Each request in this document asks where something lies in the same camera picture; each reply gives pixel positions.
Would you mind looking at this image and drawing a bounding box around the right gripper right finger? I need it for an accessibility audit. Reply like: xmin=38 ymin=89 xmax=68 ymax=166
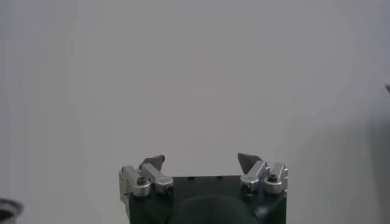
xmin=236 ymin=152 xmax=289 ymax=195

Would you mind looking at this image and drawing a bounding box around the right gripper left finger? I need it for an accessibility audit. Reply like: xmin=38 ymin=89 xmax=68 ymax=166
xmin=118 ymin=154 xmax=174 ymax=202

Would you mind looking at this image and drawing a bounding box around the stainless steel steamer basket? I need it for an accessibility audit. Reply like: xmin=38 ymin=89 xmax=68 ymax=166
xmin=0 ymin=197 xmax=24 ymax=224

